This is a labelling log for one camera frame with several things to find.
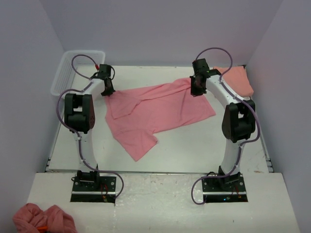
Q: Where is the pink t shirt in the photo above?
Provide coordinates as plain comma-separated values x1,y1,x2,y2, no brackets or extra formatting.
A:
104,78,216,161

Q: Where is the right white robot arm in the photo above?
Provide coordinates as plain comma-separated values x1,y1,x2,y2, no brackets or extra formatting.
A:
190,59,255,191

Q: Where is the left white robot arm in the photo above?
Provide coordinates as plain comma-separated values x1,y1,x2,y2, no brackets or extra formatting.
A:
59,64,115,192

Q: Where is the folded salmon t shirt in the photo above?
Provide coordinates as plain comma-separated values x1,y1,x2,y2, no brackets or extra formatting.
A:
222,66,254,98

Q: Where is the white plastic basket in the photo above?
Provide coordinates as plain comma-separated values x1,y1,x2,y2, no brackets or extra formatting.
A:
50,50,105,102

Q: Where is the crumpled salmon shirt pile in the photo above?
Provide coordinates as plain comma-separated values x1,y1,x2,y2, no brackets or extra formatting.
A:
12,203,77,233

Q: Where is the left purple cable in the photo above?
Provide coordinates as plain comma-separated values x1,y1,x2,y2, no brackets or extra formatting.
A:
56,53,125,201

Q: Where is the purple cable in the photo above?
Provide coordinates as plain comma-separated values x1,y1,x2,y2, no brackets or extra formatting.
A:
191,46,262,206
56,53,125,201

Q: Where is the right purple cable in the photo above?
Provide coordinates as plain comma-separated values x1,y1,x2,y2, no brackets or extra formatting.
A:
191,46,262,206

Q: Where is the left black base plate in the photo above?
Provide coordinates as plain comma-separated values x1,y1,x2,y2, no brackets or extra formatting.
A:
70,172,116,204

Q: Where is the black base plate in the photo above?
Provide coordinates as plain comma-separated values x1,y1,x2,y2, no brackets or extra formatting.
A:
202,174,248,203
70,172,116,204

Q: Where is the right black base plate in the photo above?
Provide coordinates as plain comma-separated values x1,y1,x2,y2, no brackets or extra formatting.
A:
202,174,248,203

